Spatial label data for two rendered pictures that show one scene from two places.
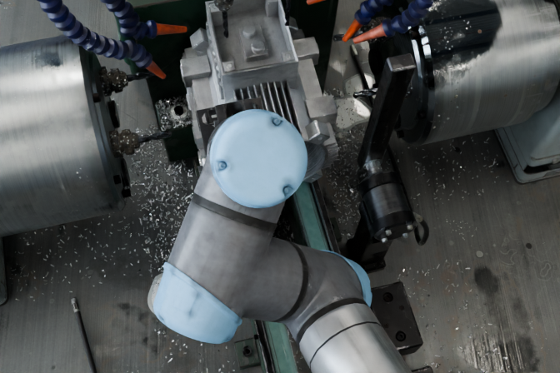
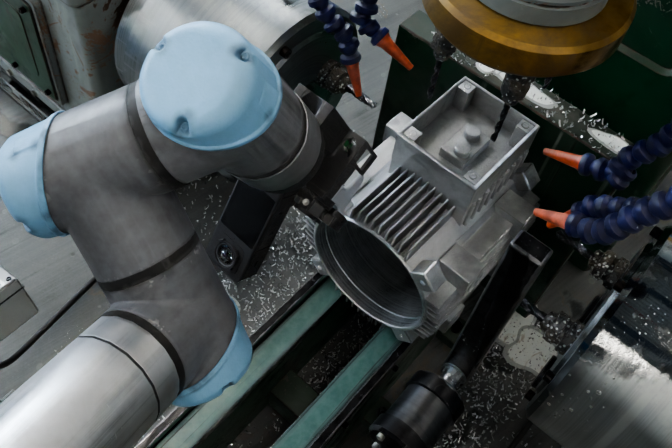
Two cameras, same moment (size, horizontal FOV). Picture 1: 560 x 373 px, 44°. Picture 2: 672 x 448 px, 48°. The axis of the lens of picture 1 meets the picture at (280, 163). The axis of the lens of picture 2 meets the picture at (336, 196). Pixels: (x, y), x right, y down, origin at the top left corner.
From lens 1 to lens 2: 0.33 m
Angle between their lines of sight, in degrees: 27
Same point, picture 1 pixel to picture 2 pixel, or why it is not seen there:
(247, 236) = (122, 142)
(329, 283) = (174, 309)
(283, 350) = (191, 432)
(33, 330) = not seen: hidden behind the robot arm
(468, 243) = not seen: outside the picture
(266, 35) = (486, 154)
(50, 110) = (241, 24)
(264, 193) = (160, 104)
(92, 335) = not seen: hidden behind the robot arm
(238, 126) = (207, 25)
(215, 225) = (113, 104)
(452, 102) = (588, 394)
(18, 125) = (210, 13)
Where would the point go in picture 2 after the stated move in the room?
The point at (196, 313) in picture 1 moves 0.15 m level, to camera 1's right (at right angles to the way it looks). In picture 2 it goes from (17, 159) to (109, 354)
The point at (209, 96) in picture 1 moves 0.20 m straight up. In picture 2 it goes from (385, 160) to (419, 25)
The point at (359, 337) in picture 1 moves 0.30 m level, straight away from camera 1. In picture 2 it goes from (110, 365) to (591, 374)
